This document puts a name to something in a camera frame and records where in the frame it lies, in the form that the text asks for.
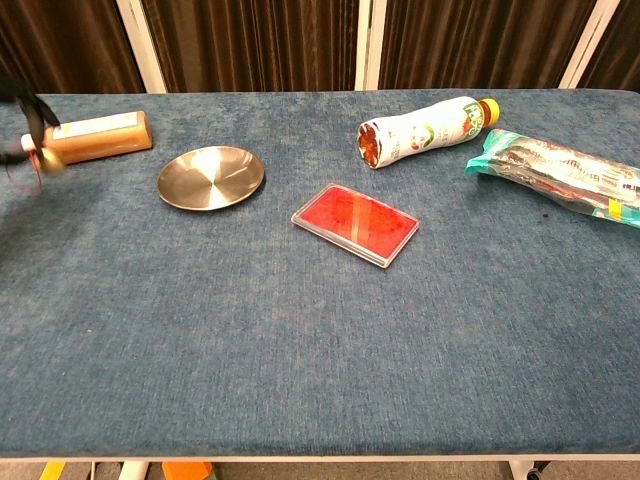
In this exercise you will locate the white partition post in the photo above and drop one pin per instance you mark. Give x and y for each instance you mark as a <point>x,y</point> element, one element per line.
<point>587,47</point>
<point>142,50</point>
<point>370,45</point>

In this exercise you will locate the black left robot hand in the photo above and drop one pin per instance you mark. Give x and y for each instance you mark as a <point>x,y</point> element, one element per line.
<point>36,117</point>

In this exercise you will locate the blue tablecloth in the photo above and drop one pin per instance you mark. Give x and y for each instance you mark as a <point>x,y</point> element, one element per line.
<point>300,350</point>

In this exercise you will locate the orange object under table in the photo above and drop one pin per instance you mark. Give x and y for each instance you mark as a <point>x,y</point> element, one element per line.
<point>186,471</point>

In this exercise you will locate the tea bottle with yellow cap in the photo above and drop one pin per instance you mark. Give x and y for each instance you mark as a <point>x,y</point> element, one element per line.
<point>425,132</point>

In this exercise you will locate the clear case with red insert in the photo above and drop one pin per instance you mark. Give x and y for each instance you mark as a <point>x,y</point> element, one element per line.
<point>356,225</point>

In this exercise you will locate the brown curtain panel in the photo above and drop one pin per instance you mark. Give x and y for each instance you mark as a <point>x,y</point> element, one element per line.
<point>75,45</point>
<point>480,45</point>
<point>617,50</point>
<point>255,45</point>

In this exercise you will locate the orange liquid bottle white cap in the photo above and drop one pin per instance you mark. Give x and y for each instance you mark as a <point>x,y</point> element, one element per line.
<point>100,137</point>

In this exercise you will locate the white table frame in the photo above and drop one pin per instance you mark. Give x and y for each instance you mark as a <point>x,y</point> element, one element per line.
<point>134,470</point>

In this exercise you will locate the teal and clear snack package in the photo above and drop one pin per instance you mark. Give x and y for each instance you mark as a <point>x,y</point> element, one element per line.
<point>555,172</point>

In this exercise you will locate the round golden metal plate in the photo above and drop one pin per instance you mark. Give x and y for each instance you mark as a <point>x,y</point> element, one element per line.
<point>210,177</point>

